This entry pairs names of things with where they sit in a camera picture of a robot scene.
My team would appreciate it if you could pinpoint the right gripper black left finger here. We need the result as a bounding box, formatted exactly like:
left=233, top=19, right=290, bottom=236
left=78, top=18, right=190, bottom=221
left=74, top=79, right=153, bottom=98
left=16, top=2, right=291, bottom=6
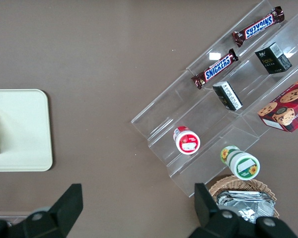
left=0, top=183, right=84, bottom=238

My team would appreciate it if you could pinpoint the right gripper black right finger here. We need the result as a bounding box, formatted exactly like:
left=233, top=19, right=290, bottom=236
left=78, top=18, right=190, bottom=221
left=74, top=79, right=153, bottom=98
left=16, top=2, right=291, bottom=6
left=188, top=182, right=298, bottom=238

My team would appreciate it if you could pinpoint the light wicker basket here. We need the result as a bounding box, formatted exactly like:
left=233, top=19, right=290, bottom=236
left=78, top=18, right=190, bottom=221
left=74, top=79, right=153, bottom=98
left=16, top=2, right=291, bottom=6
left=208, top=175, right=280, bottom=238

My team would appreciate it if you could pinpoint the beige plastic serving tray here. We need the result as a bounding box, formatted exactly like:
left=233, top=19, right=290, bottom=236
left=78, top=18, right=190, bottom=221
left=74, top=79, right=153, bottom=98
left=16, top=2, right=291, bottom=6
left=0, top=89, right=54, bottom=173

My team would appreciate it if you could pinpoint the green lid yogurt cup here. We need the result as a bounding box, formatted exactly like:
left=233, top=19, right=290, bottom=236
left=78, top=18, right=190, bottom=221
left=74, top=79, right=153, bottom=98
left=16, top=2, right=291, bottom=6
left=220, top=145, right=261, bottom=180

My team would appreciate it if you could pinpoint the red lid yogurt cup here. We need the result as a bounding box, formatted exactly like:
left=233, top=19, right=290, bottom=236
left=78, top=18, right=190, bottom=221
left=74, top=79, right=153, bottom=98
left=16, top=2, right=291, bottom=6
left=173, top=125, right=202, bottom=155

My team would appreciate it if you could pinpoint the clear acrylic step shelf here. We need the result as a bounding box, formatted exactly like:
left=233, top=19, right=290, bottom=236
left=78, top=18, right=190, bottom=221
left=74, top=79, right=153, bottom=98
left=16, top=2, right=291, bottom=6
left=131, top=66, right=261, bottom=198
left=187, top=0, right=298, bottom=140

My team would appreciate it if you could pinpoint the small black carton box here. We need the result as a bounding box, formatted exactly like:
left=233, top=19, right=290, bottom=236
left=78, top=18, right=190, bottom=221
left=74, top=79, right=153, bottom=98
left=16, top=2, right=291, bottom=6
left=254, top=42, right=293, bottom=75
left=212, top=81, right=243, bottom=112

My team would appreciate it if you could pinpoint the red tartan cookie box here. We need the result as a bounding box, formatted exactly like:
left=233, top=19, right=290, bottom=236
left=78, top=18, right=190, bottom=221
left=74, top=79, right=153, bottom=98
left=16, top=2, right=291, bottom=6
left=257, top=73, right=298, bottom=133

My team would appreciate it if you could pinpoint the Snickers chocolate bar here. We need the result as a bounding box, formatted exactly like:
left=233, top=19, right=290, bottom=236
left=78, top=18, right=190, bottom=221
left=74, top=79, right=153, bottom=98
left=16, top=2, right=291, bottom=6
left=231, top=6, right=287, bottom=49
left=191, top=48, right=239, bottom=90

